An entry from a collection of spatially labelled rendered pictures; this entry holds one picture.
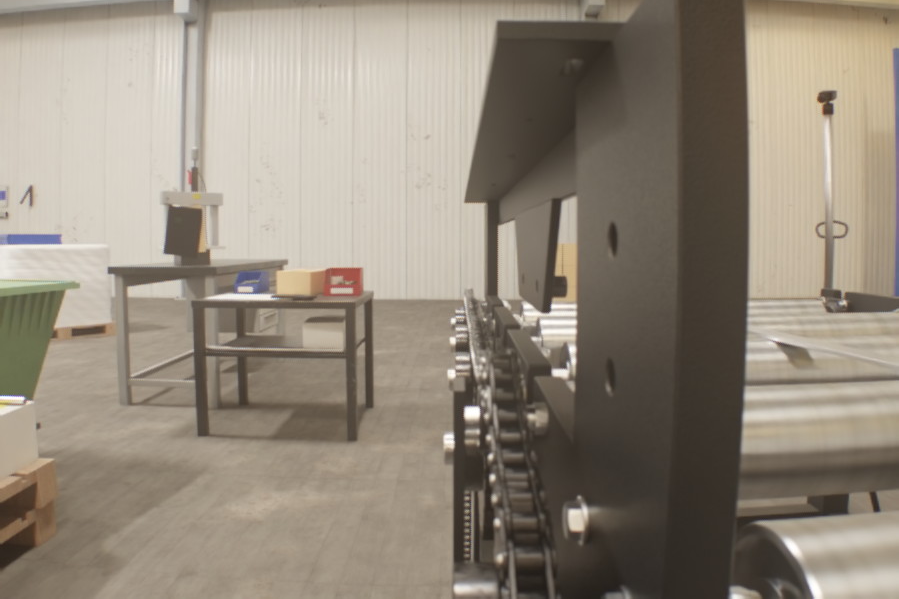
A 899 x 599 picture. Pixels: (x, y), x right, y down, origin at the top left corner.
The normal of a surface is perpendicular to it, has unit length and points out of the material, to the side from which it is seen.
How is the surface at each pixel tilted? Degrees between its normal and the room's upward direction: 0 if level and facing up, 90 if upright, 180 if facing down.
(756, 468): 93
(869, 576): 31
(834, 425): 59
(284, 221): 90
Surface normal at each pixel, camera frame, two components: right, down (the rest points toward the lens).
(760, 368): -0.01, -0.39
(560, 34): -0.01, 0.04
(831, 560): 0.00, -0.89
